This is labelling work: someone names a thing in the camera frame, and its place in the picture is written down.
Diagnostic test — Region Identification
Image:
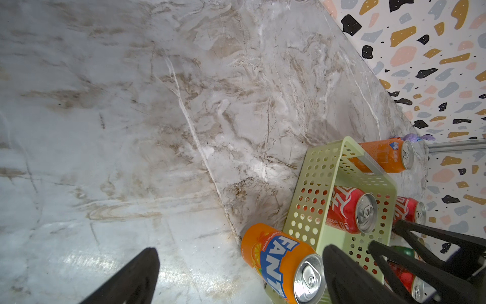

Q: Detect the right aluminium corner post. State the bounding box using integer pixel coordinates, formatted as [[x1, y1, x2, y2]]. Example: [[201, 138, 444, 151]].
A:
[[429, 139, 486, 153]]

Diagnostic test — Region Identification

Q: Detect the red cola can column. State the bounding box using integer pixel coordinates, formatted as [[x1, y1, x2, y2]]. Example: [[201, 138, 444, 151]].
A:
[[388, 261, 425, 303], [326, 186, 378, 234]]

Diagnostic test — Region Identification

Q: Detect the green soda can column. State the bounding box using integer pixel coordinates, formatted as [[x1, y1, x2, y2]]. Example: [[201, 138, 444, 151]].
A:
[[391, 246, 419, 259]]

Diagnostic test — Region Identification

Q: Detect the orange soda can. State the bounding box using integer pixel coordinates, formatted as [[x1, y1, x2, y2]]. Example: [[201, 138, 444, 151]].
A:
[[359, 138, 415, 174], [240, 223, 327, 303]]

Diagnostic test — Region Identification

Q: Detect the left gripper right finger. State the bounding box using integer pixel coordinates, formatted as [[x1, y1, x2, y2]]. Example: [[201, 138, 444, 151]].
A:
[[322, 244, 406, 304]]

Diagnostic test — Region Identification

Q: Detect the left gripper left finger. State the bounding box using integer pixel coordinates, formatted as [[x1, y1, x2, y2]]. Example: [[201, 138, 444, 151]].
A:
[[82, 247, 160, 303]]

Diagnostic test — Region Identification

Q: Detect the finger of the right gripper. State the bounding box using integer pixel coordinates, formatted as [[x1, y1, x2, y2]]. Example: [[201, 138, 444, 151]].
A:
[[392, 220, 485, 262], [368, 241, 478, 303]]

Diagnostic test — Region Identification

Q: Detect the pale green plastic basket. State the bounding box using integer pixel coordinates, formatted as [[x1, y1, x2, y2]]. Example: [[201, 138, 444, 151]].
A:
[[283, 136, 397, 283]]

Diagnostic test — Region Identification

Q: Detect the red cola can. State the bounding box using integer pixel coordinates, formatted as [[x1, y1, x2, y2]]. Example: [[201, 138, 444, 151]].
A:
[[393, 196, 427, 225]]

